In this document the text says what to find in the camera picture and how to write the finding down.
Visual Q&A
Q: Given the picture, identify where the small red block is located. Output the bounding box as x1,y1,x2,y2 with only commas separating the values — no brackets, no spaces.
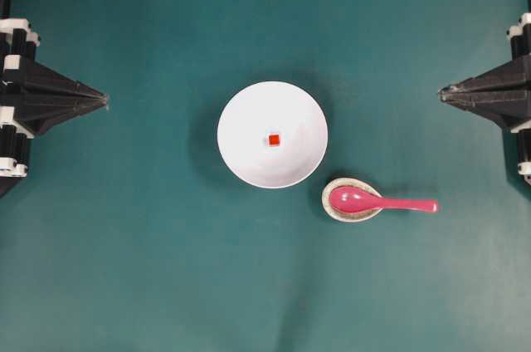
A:
268,133,280,147

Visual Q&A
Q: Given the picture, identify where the white ceramic bowl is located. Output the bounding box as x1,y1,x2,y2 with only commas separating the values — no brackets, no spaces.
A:
217,81,329,188

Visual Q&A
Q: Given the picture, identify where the pink plastic spoon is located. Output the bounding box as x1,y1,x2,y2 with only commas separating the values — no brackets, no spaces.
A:
329,186,439,213

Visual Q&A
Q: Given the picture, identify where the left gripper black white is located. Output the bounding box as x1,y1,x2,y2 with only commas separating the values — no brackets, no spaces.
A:
1,18,108,178

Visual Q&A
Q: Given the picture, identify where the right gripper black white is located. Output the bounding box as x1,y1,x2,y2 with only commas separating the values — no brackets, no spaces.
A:
439,12,530,184

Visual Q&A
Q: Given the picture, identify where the speckled ceramic spoon rest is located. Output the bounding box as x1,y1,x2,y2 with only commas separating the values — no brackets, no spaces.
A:
322,178,382,223

